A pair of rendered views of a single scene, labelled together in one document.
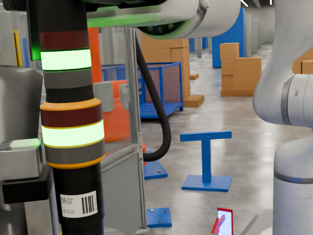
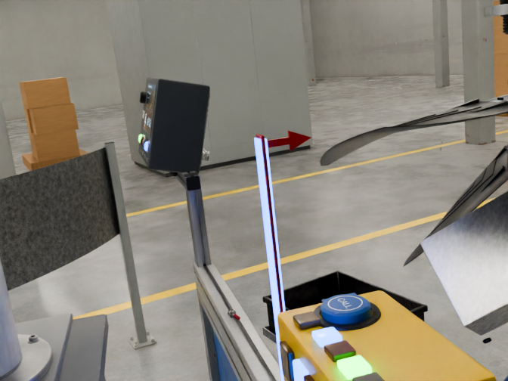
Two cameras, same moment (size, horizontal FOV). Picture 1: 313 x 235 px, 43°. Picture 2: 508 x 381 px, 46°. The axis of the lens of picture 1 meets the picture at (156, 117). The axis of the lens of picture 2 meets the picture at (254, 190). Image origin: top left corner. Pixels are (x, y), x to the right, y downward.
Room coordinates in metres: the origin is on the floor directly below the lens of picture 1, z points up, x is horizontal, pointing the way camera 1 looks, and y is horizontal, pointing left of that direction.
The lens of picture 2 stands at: (1.06, 0.41, 1.29)
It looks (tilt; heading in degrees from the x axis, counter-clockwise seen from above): 13 degrees down; 228
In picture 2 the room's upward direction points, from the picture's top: 7 degrees counter-clockwise
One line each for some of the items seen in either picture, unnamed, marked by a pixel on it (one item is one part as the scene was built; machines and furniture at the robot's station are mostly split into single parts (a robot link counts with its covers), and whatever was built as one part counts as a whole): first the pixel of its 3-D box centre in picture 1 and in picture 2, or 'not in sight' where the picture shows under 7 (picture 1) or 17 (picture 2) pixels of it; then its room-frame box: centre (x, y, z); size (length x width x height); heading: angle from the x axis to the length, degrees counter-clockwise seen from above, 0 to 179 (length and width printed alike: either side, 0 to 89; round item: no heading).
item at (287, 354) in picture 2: not in sight; (288, 363); (0.77, 0.09, 1.04); 0.02 x 0.01 x 0.03; 62
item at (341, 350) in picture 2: not in sight; (339, 351); (0.77, 0.15, 1.08); 0.02 x 0.02 x 0.01; 62
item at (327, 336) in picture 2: not in sight; (326, 336); (0.76, 0.13, 1.08); 0.02 x 0.02 x 0.01; 62
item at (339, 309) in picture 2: not in sight; (345, 311); (0.72, 0.11, 1.08); 0.04 x 0.04 x 0.02
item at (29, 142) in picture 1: (26, 153); not in sight; (0.28, 0.10, 1.39); 0.02 x 0.02 x 0.02; 7
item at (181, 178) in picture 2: not in sight; (184, 173); (0.31, -0.67, 1.04); 0.24 x 0.03 x 0.03; 62
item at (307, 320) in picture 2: not in sight; (306, 320); (0.75, 0.10, 1.08); 0.02 x 0.02 x 0.01; 62
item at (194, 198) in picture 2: not in sight; (197, 220); (0.35, -0.58, 0.96); 0.03 x 0.03 x 0.20; 62
